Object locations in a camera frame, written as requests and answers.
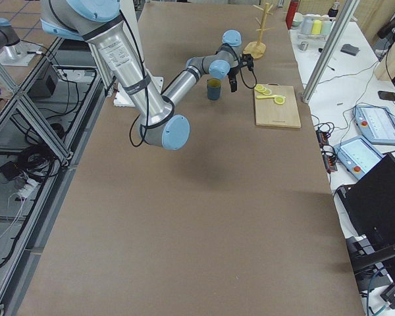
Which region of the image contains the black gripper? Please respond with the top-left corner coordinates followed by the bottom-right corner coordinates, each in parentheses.
top-left (228, 62), bottom-right (240, 92)

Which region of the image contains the teal cup yellow inside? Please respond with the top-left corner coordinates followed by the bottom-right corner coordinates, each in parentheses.
top-left (207, 78), bottom-right (221, 101)

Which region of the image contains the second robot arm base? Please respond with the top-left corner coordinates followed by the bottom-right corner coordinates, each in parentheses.
top-left (0, 18), bottom-right (42, 66)

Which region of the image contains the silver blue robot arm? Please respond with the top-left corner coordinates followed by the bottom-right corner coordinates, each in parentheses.
top-left (40, 1), bottom-right (242, 150)

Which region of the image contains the wooden cup storage rack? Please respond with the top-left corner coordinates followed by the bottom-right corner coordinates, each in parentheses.
top-left (244, 2), bottom-right (273, 60)

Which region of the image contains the yellow cup on tray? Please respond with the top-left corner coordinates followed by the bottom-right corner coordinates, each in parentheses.
top-left (311, 20), bottom-right (322, 36)

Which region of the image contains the lemon slice front left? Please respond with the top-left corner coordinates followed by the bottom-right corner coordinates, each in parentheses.
top-left (254, 84), bottom-right (264, 92)

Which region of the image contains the yellow plastic knife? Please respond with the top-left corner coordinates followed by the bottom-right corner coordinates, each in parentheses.
top-left (256, 95), bottom-right (285, 102)

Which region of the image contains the lemon slice by knife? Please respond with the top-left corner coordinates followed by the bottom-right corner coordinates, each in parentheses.
top-left (273, 95), bottom-right (286, 105)

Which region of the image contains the wooden cutting board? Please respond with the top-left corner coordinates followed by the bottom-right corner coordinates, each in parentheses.
top-left (253, 84), bottom-right (302, 128)

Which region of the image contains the red bottle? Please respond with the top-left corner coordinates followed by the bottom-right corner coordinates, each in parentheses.
top-left (285, 0), bottom-right (299, 29)

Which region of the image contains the black power strip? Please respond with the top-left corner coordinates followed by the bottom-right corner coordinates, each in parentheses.
top-left (316, 129), bottom-right (338, 174)

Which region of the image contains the brown table mat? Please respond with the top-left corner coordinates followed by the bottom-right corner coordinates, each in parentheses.
top-left (8, 3), bottom-right (366, 316)

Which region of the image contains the teach pendant lower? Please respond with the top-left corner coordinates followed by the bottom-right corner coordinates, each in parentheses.
top-left (334, 136), bottom-right (384, 180)

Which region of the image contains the teach pendant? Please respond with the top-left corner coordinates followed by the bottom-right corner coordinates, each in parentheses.
top-left (355, 105), bottom-right (395, 145)
top-left (334, 136), bottom-right (384, 180)

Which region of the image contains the teach pendant upper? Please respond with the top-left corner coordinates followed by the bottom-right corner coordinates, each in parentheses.
top-left (355, 105), bottom-right (395, 145)

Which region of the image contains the black smartphone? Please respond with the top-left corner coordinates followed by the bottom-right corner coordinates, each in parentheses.
top-left (378, 91), bottom-right (395, 101)

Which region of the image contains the black computer monitor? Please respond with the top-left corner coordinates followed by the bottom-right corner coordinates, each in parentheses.
top-left (338, 153), bottom-right (395, 284)

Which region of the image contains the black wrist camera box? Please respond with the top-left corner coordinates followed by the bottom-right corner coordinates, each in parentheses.
top-left (241, 53), bottom-right (254, 71)

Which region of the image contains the metal frame post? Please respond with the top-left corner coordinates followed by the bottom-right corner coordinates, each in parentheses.
top-left (302, 0), bottom-right (359, 103)

